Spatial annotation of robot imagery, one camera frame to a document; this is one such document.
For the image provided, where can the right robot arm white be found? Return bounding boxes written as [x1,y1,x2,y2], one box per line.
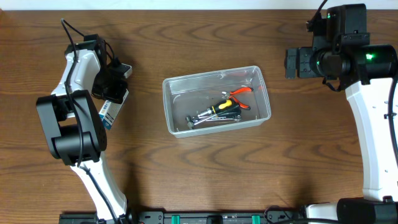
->
[284,4,397,223]

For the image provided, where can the clear plastic storage container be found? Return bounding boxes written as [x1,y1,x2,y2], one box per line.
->
[162,65,271,138]

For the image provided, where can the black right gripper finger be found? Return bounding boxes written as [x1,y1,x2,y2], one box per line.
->
[285,66,299,79]
[284,48,299,66]

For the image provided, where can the red handled pliers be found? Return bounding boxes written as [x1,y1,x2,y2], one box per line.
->
[221,86,253,110]

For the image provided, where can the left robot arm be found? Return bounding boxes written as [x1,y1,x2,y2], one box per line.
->
[36,34,134,223]

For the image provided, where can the black mounting rail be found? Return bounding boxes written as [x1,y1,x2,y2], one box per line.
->
[58,210,308,224]

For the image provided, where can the chrome double-ended wrench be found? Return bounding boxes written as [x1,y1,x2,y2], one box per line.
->
[186,115,242,123]

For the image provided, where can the small hammer black handle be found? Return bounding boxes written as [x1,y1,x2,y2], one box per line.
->
[185,114,229,129]

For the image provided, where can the stubby yellow black screwdriver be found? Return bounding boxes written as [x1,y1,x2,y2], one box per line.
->
[198,100,233,118]

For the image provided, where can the white blue screwdriver box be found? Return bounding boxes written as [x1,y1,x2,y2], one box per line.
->
[99,90,129,130]

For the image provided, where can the black yellow slim screwdriver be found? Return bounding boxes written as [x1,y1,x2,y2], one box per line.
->
[197,105,241,119]

